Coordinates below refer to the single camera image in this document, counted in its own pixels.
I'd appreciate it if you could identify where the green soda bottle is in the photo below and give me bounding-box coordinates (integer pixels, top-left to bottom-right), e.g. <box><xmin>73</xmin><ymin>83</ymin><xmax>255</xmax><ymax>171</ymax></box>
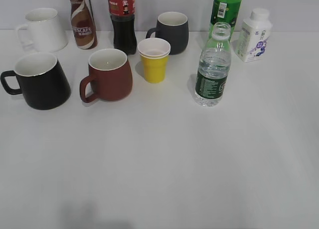
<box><xmin>209</xmin><ymin>0</ymin><xmax>242</xmax><ymax>40</ymax></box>

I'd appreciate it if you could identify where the white inner paper cup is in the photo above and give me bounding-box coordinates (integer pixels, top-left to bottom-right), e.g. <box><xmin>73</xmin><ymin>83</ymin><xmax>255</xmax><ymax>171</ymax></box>
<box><xmin>137</xmin><ymin>37</ymin><xmax>171</xmax><ymax>58</ymax></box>

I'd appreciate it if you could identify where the white ceramic mug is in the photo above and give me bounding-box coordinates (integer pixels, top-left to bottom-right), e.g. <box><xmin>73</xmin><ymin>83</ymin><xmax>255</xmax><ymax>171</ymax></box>
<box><xmin>15</xmin><ymin>7</ymin><xmax>68</xmax><ymax>52</ymax></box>

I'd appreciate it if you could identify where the yellow paper cup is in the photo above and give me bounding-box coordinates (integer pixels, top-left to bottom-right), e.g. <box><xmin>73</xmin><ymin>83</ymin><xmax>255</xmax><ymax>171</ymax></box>
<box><xmin>140</xmin><ymin>54</ymin><xmax>169</xmax><ymax>84</ymax></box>

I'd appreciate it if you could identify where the cola bottle red label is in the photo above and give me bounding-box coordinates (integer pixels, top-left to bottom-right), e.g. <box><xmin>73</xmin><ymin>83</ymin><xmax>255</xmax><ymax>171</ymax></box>
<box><xmin>108</xmin><ymin>0</ymin><xmax>137</xmax><ymax>55</ymax></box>

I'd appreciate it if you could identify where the dark grey ceramic mug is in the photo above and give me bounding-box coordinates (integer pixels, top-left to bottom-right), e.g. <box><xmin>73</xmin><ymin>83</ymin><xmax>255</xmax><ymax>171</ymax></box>
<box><xmin>146</xmin><ymin>11</ymin><xmax>189</xmax><ymax>55</ymax></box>

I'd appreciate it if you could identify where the black ceramic mug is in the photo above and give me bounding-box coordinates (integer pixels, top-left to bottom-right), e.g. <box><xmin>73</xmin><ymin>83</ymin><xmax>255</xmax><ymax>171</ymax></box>
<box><xmin>0</xmin><ymin>52</ymin><xmax>71</xmax><ymax>110</ymax></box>

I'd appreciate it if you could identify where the brown Nescafe coffee bottle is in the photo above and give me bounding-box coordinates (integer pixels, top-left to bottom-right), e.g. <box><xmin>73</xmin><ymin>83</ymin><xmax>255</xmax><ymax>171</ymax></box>
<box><xmin>70</xmin><ymin>0</ymin><xmax>98</xmax><ymax>50</ymax></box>

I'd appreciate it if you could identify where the white yogurt drink bottle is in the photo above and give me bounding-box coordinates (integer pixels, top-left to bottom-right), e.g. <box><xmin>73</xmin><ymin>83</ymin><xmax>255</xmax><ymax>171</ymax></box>
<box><xmin>235</xmin><ymin>8</ymin><xmax>272</xmax><ymax>63</ymax></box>

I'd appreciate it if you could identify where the red-brown ceramic mug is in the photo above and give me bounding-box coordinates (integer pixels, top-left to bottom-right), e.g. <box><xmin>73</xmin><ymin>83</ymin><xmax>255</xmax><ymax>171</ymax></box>
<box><xmin>79</xmin><ymin>48</ymin><xmax>133</xmax><ymax>103</ymax></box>

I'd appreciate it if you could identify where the clear water bottle green label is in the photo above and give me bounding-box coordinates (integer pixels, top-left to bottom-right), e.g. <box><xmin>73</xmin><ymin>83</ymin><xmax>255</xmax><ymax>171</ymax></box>
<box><xmin>195</xmin><ymin>22</ymin><xmax>231</xmax><ymax>107</ymax></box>

